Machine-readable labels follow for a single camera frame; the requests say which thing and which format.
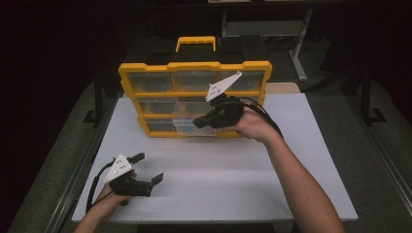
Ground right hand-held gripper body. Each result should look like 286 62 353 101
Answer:
204 71 245 129

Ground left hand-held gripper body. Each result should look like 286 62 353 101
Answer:
103 153 154 198

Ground clear plastic drawer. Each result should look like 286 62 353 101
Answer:
172 100 218 137

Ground yellow organizer case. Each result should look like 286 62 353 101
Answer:
118 35 273 140

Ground person's right hand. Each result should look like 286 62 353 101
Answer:
220 104 284 145

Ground person's left hand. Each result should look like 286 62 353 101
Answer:
100 184 132 206

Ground grid of transparent drawers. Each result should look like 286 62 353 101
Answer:
128 71 265 133

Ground black metal stand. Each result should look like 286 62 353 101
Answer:
343 61 388 125
82 69 110 125

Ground grey metal desk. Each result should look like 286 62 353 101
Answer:
222 8 315 82

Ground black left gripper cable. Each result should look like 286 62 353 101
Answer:
86 159 116 215

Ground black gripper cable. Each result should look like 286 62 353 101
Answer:
237 96 286 140
86 159 116 215

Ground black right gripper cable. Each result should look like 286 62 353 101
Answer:
237 96 286 140

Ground aluminium table rail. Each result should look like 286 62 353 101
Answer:
348 93 412 208
43 96 120 233

